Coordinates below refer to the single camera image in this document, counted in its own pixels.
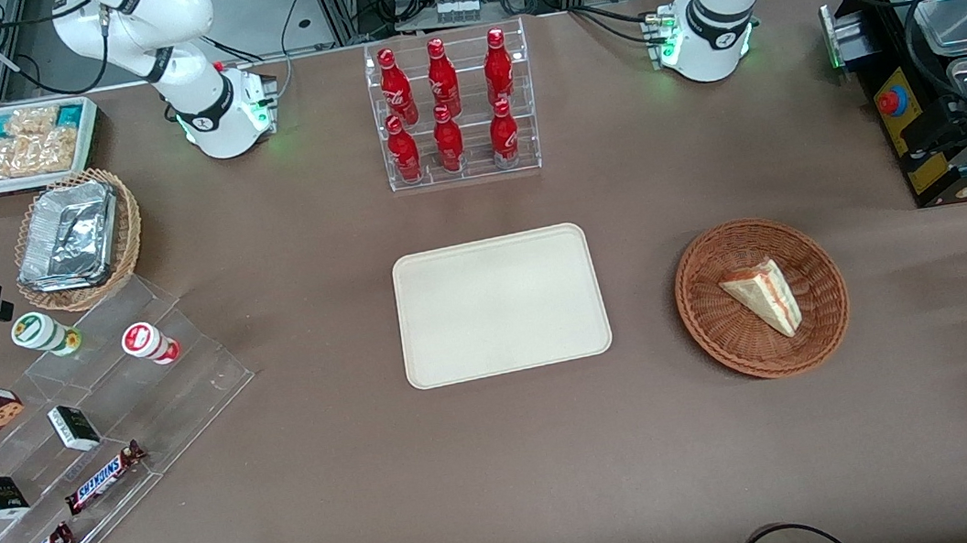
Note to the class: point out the triangle sandwich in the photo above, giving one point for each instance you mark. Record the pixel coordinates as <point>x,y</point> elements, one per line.
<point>768,296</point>

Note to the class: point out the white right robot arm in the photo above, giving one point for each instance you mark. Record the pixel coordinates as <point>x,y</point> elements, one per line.
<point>140,28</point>

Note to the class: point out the beige plastic tray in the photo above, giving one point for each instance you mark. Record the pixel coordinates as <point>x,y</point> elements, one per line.
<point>502,306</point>

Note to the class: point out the round brown wicker basket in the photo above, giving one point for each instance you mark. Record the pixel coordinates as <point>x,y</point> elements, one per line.
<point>731,333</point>

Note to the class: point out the oval light wicker basket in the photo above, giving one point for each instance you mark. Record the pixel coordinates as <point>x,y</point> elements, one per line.
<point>130,232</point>

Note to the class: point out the silver foil tray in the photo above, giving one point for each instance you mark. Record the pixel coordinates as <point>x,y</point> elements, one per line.
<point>68,235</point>

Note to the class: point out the clear acrylic bottle rack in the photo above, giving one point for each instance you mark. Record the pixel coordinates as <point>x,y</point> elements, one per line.
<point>476,175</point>

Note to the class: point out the red cola bottle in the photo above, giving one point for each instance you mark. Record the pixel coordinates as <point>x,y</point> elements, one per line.
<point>499,71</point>
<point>449,145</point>
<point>443,83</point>
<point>396,88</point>
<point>404,154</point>
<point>504,135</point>

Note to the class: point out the clear acrylic stepped stand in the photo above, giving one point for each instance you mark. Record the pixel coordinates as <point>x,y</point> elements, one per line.
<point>185,391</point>

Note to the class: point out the red lid cup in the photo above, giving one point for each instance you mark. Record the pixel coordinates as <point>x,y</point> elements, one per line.
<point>143,341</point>

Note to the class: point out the black display case with button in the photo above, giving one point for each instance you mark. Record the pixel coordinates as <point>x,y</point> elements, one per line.
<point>912,154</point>

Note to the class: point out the green lid cup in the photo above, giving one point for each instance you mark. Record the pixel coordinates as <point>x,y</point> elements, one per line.
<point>39,332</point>

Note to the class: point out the clear bag of rice crackers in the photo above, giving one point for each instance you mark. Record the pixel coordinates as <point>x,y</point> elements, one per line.
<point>26,155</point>
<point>33,120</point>

